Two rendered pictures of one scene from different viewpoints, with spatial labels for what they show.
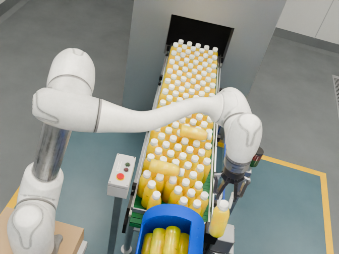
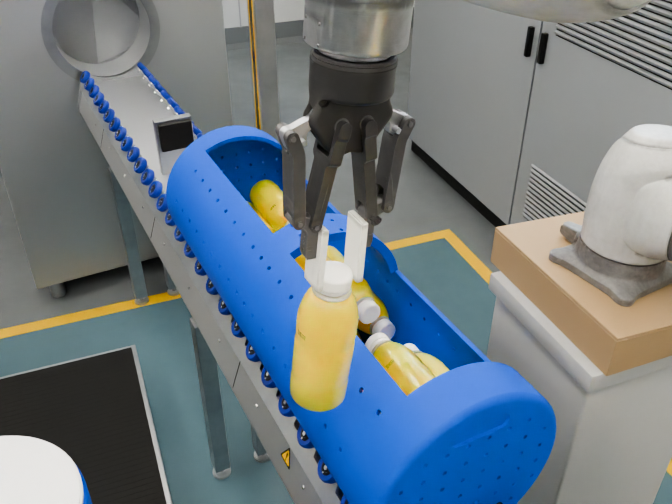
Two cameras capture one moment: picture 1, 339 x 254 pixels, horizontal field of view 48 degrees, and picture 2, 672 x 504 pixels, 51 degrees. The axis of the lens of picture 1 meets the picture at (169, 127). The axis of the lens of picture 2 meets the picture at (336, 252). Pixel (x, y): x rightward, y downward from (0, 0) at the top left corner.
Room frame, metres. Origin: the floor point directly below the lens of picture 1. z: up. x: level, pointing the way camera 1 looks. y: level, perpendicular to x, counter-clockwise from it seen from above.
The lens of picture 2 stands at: (1.44, -0.52, 1.84)
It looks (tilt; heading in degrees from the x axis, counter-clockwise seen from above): 34 degrees down; 155
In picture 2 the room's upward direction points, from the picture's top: straight up
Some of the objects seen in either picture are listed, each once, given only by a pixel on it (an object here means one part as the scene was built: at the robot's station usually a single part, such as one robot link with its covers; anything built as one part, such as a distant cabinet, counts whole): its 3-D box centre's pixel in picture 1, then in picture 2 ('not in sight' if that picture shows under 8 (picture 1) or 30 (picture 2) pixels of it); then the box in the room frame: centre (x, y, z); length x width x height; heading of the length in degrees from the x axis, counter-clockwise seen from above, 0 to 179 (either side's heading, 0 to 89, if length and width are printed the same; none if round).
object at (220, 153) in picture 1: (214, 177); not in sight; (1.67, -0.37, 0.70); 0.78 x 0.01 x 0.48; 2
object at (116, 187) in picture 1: (121, 175); not in sight; (1.22, 0.18, 1.05); 0.20 x 0.10 x 0.10; 2
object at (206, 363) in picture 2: not in sight; (212, 402); (-0.02, -0.23, 0.31); 0.06 x 0.06 x 0.63; 2
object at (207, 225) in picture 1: (209, 233); not in sight; (1.08, -0.32, 0.95); 0.10 x 0.07 x 0.10; 92
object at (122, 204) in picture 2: not in sight; (129, 239); (-1.00, -0.26, 0.31); 0.06 x 0.06 x 0.63; 2
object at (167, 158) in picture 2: not in sight; (176, 145); (-0.30, -0.17, 1.00); 0.10 x 0.04 x 0.15; 92
